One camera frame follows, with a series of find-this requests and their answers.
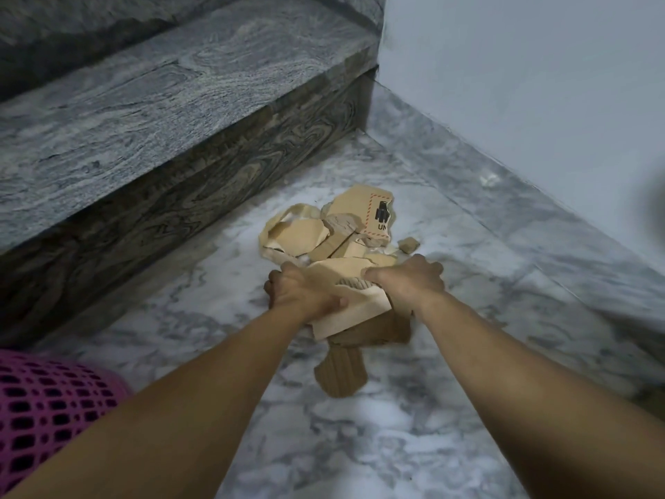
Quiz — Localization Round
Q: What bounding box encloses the person's left hand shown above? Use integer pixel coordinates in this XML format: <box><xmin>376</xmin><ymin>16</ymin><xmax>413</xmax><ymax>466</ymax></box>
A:
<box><xmin>263</xmin><ymin>262</ymin><xmax>349</xmax><ymax>325</ymax></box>

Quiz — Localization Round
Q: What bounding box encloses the person's right hand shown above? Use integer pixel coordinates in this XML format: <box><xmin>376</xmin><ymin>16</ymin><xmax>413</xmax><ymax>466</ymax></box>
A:
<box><xmin>362</xmin><ymin>254</ymin><xmax>447</xmax><ymax>319</ymax></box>

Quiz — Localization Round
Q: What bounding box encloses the light tan cardboard sheet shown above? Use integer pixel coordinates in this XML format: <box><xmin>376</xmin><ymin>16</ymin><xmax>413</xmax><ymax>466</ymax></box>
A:
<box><xmin>310</xmin><ymin>258</ymin><xmax>393</xmax><ymax>342</ymax></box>

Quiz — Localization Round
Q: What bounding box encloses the person's left forearm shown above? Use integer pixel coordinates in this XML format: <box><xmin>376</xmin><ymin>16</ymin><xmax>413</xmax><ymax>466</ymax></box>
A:
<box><xmin>0</xmin><ymin>302</ymin><xmax>319</xmax><ymax>499</ymax></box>

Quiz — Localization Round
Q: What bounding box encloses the person's right forearm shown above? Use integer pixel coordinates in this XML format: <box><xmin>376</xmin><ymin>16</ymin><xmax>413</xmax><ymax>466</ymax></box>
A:
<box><xmin>411</xmin><ymin>291</ymin><xmax>665</xmax><ymax>499</ymax></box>

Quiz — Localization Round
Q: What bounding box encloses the brown corrugated cardboard strip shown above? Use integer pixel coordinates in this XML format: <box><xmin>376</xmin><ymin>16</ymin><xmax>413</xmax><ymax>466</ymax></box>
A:
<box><xmin>314</xmin><ymin>309</ymin><xmax>415</xmax><ymax>399</ymax></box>

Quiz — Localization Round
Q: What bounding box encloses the pile of torn cardboard scraps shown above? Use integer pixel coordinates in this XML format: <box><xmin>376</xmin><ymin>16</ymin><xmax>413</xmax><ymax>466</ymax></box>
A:
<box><xmin>258</xmin><ymin>184</ymin><xmax>422</xmax><ymax>272</ymax></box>

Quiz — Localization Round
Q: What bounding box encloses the grey granite stair step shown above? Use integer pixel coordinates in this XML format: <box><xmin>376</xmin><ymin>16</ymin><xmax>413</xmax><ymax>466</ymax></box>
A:
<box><xmin>0</xmin><ymin>0</ymin><xmax>388</xmax><ymax>103</ymax></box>
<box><xmin>0</xmin><ymin>0</ymin><xmax>388</xmax><ymax>354</ymax></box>

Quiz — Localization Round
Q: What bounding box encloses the pink mesh garment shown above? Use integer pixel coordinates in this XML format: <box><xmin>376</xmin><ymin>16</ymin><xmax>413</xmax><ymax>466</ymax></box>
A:
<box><xmin>0</xmin><ymin>349</ymin><xmax>134</xmax><ymax>497</ymax></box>

